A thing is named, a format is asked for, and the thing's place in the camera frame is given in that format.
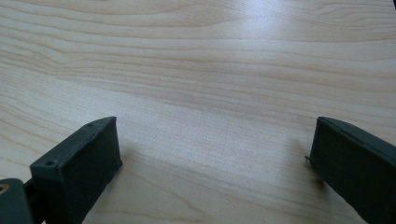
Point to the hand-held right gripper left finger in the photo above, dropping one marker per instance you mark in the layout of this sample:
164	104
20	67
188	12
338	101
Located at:
77	168

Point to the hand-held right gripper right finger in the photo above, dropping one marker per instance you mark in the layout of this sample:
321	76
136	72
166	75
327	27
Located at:
355	165

